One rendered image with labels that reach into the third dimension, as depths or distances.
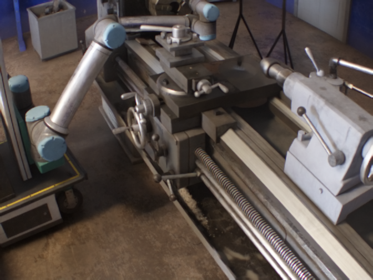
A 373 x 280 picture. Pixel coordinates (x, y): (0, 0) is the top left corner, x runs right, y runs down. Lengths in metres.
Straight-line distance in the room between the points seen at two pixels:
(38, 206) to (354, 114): 1.75
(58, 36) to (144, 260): 2.95
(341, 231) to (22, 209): 1.69
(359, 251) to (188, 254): 1.23
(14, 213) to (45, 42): 2.62
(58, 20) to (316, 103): 3.52
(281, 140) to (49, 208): 1.34
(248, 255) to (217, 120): 0.60
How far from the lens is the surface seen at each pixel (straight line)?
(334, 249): 1.35
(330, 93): 1.48
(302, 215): 1.43
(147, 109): 1.83
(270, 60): 1.71
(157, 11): 2.44
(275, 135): 1.96
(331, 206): 1.41
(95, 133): 3.27
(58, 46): 4.64
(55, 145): 1.99
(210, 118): 1.76
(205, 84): 1.70
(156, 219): 2.53
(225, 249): 1.85
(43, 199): 2.35
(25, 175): 2.44
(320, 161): 1.43
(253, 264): 1.81
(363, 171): 1.29
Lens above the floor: 1.84
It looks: 36 degrees down
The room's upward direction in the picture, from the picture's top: 1 degrees counter-clockwise
